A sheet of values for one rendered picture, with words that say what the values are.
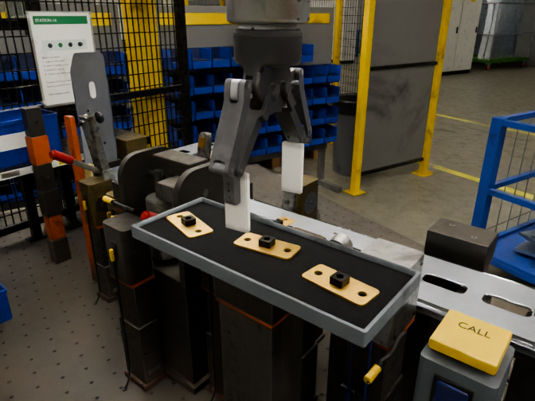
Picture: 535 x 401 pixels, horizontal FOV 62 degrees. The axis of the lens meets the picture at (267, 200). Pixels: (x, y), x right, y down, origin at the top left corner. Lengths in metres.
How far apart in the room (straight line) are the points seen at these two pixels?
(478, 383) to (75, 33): 1.62
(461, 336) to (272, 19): 0.35
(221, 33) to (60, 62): 1.72
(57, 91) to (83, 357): 0.96
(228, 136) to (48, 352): 0.88
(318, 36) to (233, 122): 3.33
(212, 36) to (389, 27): 1.44
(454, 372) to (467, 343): 0.03
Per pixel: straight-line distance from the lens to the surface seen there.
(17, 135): 1.51
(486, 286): 0.89
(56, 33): 1.75
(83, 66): 1.48
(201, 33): 3.23
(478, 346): 0.47
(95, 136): 1.18
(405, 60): 4.08
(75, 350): 1.21
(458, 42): 13.02
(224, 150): 0.45
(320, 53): 3.79
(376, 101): 3.89
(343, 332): 0.46
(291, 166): 0.60
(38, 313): 1.38
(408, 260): 0.69
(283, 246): 0.58
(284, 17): 0.47
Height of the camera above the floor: 1.44
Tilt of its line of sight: 23 degrees down
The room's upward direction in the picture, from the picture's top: straight up
